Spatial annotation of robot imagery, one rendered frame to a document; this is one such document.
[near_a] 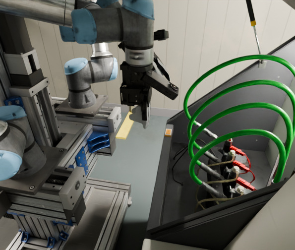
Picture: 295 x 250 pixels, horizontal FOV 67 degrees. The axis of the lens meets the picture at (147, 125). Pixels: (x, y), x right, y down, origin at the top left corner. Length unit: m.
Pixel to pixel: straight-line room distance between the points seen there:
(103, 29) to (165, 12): 2.16
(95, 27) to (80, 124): 0.79
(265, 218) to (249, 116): 0.72
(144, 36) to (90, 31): 0.12
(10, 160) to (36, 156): 0.22
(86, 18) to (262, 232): 0.59
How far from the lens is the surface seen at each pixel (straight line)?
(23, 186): 0.86
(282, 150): 0.62
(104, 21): 0.55
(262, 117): 1.23
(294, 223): 0.50
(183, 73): 2.82
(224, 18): 2.69
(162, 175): 0.91
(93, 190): 1.88
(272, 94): 1.18
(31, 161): 0.87
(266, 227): 0.56
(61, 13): 0.67
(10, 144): 0.69
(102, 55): 1.18
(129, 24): 0.56
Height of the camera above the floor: 1.61
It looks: 34 degrees down
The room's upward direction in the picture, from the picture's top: straight up
